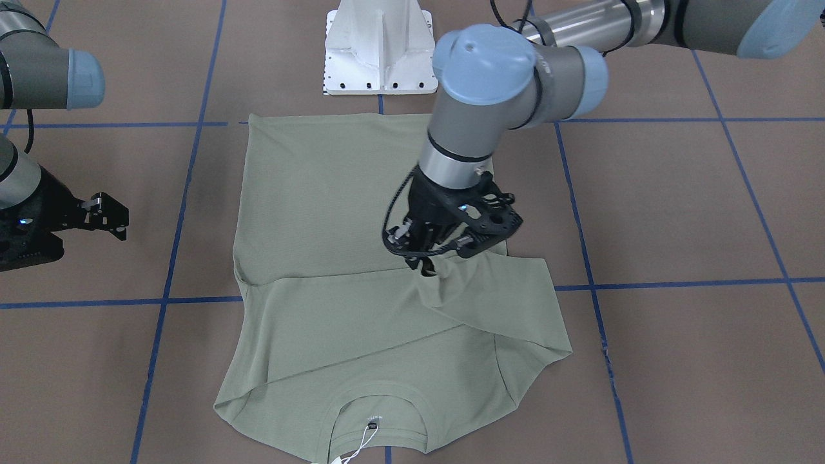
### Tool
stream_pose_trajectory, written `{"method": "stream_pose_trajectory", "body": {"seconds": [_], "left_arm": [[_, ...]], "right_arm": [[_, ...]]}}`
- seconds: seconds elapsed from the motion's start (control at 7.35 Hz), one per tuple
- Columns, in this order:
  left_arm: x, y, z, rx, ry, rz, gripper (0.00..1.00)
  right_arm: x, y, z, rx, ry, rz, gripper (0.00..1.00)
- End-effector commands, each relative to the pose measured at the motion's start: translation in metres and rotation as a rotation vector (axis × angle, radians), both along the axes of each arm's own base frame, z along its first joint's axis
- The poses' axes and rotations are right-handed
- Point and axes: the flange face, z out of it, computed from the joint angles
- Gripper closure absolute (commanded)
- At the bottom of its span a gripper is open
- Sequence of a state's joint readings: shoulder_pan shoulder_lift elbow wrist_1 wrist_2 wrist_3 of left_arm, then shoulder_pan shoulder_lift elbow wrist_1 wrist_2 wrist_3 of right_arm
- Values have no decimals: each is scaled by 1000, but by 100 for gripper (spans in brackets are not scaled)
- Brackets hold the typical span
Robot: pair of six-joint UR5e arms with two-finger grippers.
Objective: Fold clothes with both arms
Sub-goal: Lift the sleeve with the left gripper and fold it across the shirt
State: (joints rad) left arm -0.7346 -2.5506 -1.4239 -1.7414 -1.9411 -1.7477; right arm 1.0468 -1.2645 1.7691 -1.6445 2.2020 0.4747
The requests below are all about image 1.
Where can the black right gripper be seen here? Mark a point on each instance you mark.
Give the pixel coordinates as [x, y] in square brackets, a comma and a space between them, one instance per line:
[40, 205]

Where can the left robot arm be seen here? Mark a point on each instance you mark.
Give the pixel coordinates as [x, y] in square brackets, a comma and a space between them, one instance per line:
[546, 69]

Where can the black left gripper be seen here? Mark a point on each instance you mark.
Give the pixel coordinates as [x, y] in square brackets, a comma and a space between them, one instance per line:
[430, 203]

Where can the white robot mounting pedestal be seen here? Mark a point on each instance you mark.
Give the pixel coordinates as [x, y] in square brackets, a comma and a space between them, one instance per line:
[379, 48]

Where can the sage green long-sleeve shirt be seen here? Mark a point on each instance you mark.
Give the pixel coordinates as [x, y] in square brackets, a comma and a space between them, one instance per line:
[342, 344]

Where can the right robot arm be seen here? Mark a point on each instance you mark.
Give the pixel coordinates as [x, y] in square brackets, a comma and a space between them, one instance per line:
[37, 73]

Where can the white shirt hang tag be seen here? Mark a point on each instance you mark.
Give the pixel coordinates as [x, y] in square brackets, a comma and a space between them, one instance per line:
[348, 454]

